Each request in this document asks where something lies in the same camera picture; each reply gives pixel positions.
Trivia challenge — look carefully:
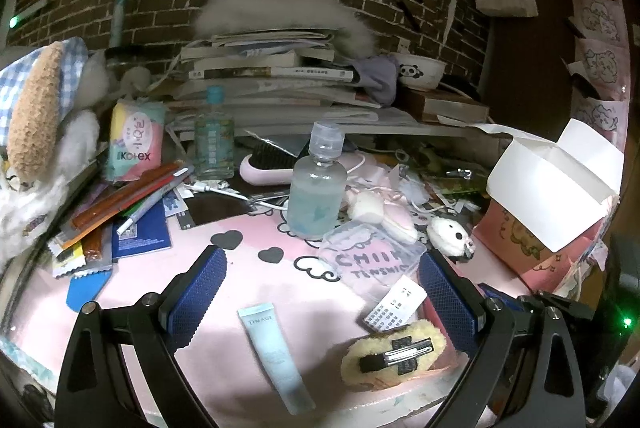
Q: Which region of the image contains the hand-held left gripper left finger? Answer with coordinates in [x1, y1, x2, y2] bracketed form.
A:
[52, 244, 228, 428]

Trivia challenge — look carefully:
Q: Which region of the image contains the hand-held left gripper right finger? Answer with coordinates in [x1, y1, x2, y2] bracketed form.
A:
[417, 251, 596, 428]

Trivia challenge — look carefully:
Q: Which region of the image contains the light blue tube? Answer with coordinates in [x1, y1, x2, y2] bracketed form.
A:
[237, 303, 317, 413]

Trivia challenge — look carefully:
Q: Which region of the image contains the yellow fluffy hair clip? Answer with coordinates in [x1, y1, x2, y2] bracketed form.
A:
[341, 321, 447, 391]

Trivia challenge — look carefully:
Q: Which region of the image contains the pink box with white lid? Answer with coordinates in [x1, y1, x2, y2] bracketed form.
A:
[472, 118, 626, 294]

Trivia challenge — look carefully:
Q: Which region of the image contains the clear plastic bottle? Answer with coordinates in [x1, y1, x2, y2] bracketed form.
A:
[286, 121, 348, 239]

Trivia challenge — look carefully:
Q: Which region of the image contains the white label card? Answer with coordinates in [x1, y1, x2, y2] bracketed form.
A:
[362, 275, 428, 331]

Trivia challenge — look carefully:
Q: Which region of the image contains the small white panda plush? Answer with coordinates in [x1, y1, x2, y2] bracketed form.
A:
[427, 215, 476, 259]

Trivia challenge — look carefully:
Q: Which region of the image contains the blue booklet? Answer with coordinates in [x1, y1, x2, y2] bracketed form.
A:
[111, 201, 173, 259]

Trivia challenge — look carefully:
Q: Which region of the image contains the black smartphone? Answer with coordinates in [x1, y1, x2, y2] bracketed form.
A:
[180, 195, 256, 229]

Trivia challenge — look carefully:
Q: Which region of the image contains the clear printed zip pouch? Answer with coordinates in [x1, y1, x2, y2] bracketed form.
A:
[320, 221, 428, 304]

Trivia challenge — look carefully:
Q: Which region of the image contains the grey pen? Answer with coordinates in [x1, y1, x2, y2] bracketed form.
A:
[115, 165, 196, 235]

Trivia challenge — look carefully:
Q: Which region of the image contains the orange snack strip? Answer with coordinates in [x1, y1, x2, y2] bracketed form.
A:
[82, 228, 108, 261]
[71, 162, 183, 229]

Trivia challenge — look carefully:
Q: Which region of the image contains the blue card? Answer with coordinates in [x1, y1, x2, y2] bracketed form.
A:
[66, 271, 113, 313]

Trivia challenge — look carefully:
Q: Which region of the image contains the white pink pompom bow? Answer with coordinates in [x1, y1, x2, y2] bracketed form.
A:
[347, 188, 418, 244]

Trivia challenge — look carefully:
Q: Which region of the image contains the pink hair brush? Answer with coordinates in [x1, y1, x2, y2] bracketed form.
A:
[239, 142, 368, 185]

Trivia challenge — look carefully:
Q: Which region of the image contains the yellow white packet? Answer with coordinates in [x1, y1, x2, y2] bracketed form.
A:
[50, 238, 113, 279]

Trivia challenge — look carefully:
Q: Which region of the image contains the glass bottle with blue cap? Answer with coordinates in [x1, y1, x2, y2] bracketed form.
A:
[194, 86, 236, 179]

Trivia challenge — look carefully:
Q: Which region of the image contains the pastel sanitary pad packet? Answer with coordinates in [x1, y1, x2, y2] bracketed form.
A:
[105, 100, 168, 183]

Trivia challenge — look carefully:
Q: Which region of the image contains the white desk shelf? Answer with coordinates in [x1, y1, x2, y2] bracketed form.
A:
[170, 118, 506, 146]

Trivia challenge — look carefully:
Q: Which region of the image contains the white panda bowl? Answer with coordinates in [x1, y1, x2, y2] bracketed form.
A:
[390, 52, 447, 92]

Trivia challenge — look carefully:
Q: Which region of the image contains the stack of books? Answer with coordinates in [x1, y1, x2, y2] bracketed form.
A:
[167, 28, 491, 144]

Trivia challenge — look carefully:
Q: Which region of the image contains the purple cloth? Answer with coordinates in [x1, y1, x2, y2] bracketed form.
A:
[352, 55, 401, 105]

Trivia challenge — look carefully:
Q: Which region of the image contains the white plush dog checkered hat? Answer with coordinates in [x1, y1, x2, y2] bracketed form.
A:
[0, 37, 111, 269]

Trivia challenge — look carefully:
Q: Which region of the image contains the white fluffy tail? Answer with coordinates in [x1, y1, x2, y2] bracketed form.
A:
[192, 0, 378, 59]

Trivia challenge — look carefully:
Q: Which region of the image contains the white usb cable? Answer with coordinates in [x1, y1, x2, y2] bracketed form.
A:
[182, 179, 293, 211]

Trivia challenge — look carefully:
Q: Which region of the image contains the pink cartoon wall organiser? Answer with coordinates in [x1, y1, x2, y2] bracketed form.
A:
[565, 0, 631, 144]

